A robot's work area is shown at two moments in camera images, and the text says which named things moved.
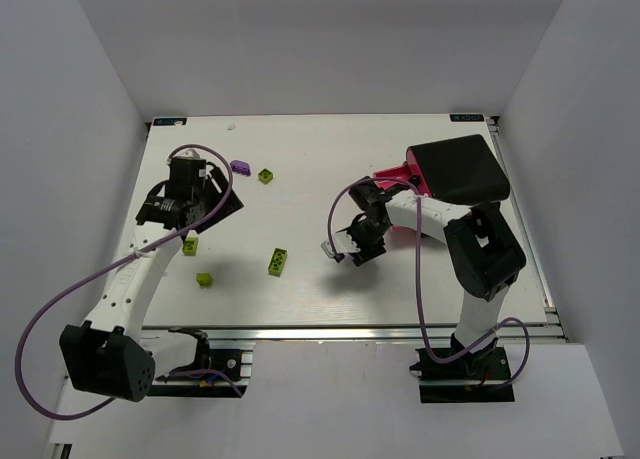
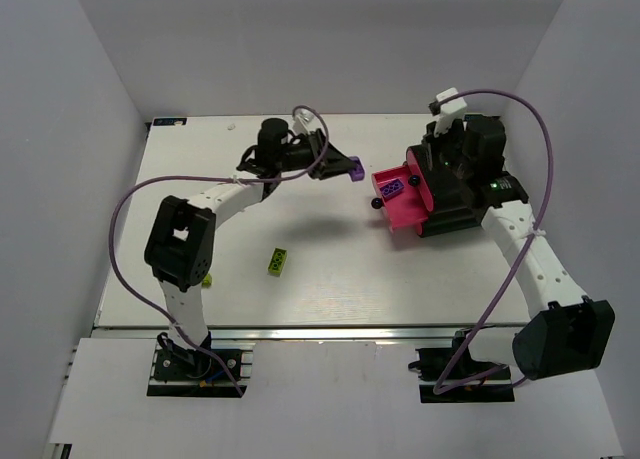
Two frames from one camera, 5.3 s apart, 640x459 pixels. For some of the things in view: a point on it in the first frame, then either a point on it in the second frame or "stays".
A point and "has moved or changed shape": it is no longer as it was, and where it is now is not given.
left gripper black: (220, 199) → (319, 155)
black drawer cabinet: (463, 170) stays
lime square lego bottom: (204, 279) stays
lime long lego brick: (277, 262) stays
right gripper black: (364, 240) → (445, 199)
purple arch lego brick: (240, 167) has moved or changed shape
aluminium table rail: (349, 332) stays
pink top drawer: (415, 169) stays
